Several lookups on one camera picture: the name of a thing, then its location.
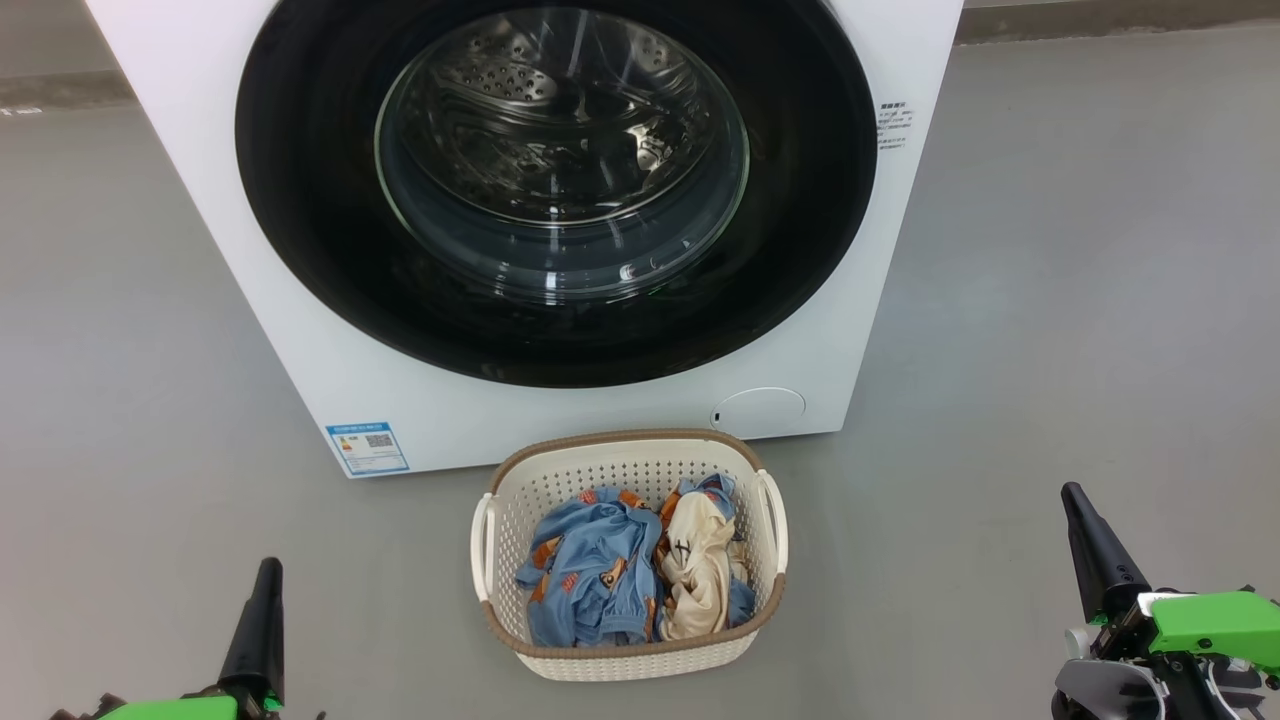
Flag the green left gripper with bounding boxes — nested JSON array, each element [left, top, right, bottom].
[[50, 557, 326, 720]]

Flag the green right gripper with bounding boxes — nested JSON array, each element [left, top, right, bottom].
[[1050, 482, 1280, 720]]

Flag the blue patterned garment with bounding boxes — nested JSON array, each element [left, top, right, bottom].
[[515, 473, 758, 648]]

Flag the cream garment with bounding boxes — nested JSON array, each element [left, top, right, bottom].
[[655, 492, 749, 641]]

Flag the washing machine glass door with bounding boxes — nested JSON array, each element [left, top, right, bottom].
[[235, 0, 879, 389]]

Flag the white front-load washing machine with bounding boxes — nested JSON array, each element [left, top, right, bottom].
[[85, 0, 966, 479]]

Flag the perforated steel washer drum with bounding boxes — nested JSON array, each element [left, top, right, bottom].
[[378, 8, 751, 301]]

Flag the blue energy label sticker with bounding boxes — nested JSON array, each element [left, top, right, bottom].
[[325, 422, 411, 477]]

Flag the round white filter cover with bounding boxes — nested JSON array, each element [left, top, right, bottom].
[[710, 387, 807, 437]]

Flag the cream perforated laundry basket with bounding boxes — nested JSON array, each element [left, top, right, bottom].
[[470, 429, 790, 683]]

